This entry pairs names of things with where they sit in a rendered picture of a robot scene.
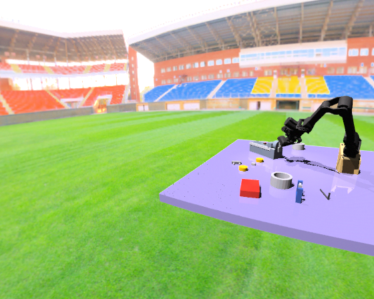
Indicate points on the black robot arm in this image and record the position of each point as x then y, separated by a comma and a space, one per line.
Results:
351, 138

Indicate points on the dark grey ring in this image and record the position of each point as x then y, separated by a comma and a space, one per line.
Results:
298, 146
281, 180

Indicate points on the red block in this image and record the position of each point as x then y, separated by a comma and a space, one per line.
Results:
249, 188

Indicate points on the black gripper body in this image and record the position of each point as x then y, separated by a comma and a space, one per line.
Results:
292, 137

